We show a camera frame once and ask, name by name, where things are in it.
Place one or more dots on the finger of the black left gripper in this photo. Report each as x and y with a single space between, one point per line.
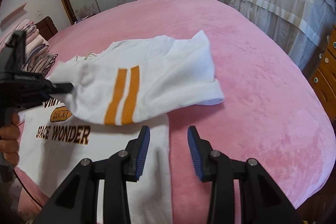
61 88

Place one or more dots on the dark wooden headboard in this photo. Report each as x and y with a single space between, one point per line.
46 28

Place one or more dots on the nightstand with small items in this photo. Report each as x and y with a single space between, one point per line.
82 19

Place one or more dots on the white sweatshirt with orange stripes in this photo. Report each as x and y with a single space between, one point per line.
130 84

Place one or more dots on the pink plush bed cover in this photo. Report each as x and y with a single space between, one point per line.
270 111

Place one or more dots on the person's left hand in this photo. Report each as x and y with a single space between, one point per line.
9 144

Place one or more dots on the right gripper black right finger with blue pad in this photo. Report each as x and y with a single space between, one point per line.
261 199

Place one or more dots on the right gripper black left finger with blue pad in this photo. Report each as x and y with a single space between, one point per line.
75 200

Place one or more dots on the stack of folded blankets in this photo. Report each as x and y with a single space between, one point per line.
39 58

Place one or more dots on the wooden drawer cabinet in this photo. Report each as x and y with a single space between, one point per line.
323 80

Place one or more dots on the white wall switch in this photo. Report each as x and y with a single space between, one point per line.
39 13

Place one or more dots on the pink wall shelf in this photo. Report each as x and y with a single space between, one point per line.
20 9

